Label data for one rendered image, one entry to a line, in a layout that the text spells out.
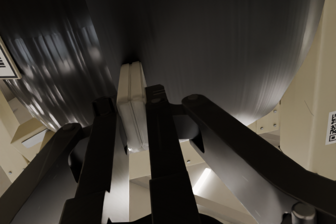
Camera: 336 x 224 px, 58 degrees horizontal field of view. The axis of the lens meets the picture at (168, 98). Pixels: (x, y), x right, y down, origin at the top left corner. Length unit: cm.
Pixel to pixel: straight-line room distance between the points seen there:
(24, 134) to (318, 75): 83
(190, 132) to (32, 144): 91
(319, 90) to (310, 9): 30
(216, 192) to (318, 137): 660
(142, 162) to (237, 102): 63
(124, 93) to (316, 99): 43
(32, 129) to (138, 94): 87
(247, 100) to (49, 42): 18
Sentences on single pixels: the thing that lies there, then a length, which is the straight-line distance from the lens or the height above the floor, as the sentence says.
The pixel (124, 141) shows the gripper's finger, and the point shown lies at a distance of 16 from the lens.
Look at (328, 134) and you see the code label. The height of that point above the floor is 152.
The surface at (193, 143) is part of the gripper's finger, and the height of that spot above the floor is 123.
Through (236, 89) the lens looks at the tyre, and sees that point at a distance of 27.
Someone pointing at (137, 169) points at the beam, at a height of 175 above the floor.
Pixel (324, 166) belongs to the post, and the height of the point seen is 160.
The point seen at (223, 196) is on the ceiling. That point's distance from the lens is 709.
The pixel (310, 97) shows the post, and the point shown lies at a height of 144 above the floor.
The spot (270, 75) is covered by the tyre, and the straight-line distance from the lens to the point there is 27.
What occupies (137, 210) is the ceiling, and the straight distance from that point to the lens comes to 723.
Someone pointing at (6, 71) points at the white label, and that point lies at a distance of 25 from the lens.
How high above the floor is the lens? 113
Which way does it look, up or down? 32 degrees up
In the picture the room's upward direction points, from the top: 168 degrees clockwise
